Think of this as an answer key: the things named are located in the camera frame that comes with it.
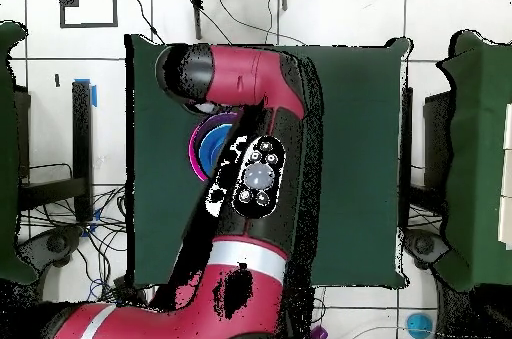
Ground light blue bowl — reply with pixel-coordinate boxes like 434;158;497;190
198;122;235;179

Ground pink bowl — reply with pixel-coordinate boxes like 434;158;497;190
188;111;240;185

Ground dark green table cloth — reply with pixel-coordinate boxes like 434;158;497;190
124;33;413;289

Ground black tripod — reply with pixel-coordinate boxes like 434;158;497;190
179;0;289;45

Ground black power strip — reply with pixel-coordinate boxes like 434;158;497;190
113;276;149;304

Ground black grey floor device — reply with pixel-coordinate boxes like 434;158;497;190
17;226;83;272
403;228;451;270

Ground green cloth side table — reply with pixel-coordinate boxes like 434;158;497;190
0;20;39;286
431;30;512;292

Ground light blue cup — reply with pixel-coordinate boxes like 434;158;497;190
405;311;435;339

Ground tangle of cables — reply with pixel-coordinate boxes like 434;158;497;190
19;186;133;304

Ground black metal frame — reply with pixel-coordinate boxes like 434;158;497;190
17;79;97;224

